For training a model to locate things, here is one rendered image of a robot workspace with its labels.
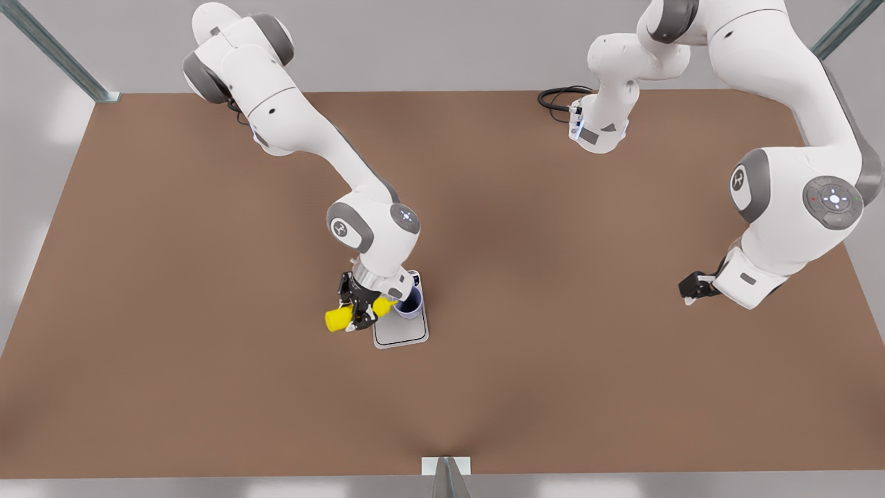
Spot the grey kitchen scale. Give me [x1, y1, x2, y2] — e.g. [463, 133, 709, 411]
[373, 273, 430, 350]

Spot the yellow sauce bottle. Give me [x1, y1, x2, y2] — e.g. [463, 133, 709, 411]
[325, 297, 399, 334]

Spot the silver frame post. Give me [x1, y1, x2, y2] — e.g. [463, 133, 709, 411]
[421, 456, 473, 498]
[811, 0, 885, 62]
[0, 0, 121, 104]

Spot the blue cup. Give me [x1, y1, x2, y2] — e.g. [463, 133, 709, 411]
[393, 270, 424, 321]

